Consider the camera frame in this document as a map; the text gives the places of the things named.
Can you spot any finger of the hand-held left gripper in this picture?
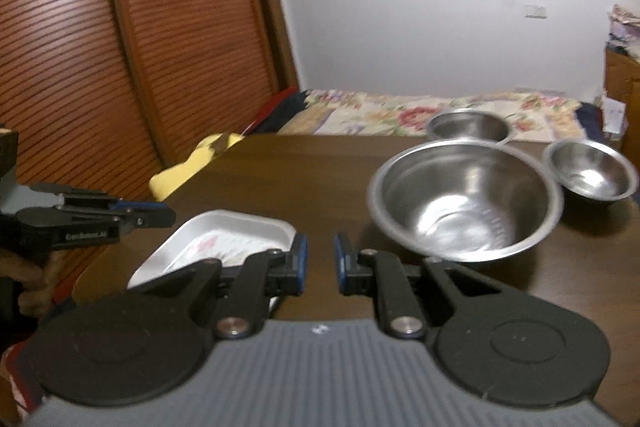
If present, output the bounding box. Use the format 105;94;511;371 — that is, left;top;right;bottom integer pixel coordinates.
30;183;168;212
120;208;177;233

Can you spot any small steel bowl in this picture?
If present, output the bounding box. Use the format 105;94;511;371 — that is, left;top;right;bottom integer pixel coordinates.
542;138;640;207

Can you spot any floral bed blanket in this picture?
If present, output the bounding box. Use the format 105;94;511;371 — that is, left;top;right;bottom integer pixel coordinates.
277;89;606;142

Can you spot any medium steel bowl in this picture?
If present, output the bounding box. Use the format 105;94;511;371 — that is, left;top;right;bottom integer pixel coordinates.
427;109;516;146

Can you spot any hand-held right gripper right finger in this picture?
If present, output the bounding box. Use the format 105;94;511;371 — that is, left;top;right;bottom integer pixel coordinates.
334;233;503;339

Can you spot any yellow cloth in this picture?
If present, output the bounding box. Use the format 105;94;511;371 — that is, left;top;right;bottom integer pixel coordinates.
150;132;244;200

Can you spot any louvered wooden wardrobe door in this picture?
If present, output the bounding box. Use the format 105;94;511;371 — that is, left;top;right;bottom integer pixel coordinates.
0;0;166;208
105;0;297;168

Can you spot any white cardboard box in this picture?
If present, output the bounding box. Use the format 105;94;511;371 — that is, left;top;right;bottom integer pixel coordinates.
600;94;629;138

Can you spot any person's left hand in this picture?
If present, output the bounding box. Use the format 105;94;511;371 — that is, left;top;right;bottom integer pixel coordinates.
17;251;67;319

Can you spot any red and navy cloth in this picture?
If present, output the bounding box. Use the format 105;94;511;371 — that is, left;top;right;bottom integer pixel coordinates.
245;87;311;136

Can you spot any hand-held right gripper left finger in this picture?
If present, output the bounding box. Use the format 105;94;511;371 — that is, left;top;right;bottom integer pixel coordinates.
127;233;308;340

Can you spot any large steel bowl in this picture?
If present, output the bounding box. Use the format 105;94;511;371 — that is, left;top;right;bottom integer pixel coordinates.
367;139;565;269

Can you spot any wooden cabinet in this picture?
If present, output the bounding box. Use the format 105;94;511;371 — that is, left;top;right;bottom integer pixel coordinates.
602;47;640;148

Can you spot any white floral rectangular plate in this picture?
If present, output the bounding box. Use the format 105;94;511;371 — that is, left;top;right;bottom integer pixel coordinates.
127;209;297;292

